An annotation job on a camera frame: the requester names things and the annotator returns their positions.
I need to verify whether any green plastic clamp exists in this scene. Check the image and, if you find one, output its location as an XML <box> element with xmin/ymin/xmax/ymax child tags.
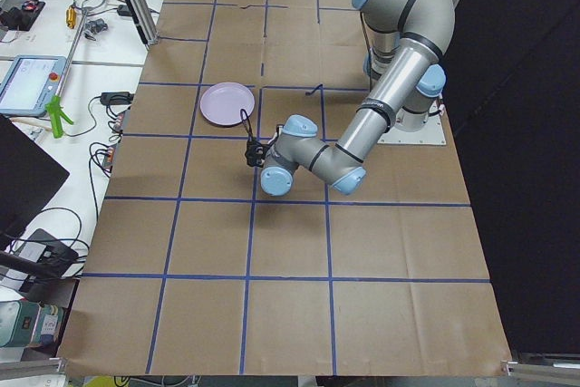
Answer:
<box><xmin>45</xmin><ymin>95</ymin><xmax>74</xmax><ymax>139</ymax></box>

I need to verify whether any black power brick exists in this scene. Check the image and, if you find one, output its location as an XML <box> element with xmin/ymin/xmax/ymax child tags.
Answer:
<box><xmin>100</xmin><ymin>92</ymin><xmax>134</xmax><ymax>106</ymax></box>

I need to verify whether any black cables bundle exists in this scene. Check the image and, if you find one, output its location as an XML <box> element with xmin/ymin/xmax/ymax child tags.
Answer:
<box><xmin>85</xmin><ymin>101</ymin><xmax>132</xmax><ymax>198</ymax></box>

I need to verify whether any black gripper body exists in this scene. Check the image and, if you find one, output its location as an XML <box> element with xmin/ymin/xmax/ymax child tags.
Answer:
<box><xmin>244</xmin><ymin>140</ymin><xmax>270</xmax><ymax>167</ymax></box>

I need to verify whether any lavender round plate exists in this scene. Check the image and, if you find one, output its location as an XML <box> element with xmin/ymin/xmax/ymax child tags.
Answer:
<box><xmin>199</xmin><ymin>82</ymin><xmax>255</xmax><ymax>127</ymax></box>

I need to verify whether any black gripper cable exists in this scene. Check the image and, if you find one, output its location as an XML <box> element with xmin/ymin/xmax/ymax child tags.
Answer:
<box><xmin>237</xmin><ymin>107</ymin><xmax>268</xmax><ymax>148</ymax></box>

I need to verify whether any brown paper table cover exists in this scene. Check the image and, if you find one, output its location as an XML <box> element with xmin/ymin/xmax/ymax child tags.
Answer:
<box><xmin>59</xmin><ymin>0</ymin><xmax>509</xmax><ymax>377</ymax></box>

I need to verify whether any black monitor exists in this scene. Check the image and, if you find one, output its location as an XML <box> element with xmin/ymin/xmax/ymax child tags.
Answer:
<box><xmin>1</xmin><ymin>117</ymin><xmax>69</xmax><ymax>249</ymax></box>

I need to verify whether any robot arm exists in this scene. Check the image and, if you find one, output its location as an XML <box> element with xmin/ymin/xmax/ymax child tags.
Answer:
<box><xmin>260</xmin><ymin>0</ymin><xmax>455</xmax><ymax>197</ymax></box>

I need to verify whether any blue teach pendant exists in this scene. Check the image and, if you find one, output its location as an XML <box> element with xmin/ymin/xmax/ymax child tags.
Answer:
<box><xmin>1</xmin><ymin>55</ymin><xmax>66</xmax><ymax>117</ymax></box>

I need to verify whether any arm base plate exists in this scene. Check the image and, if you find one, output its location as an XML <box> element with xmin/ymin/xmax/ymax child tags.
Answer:
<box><xmin>377</xmin><ymin>101</ymin><xmax>447</xmax><ymax>147</ymax></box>

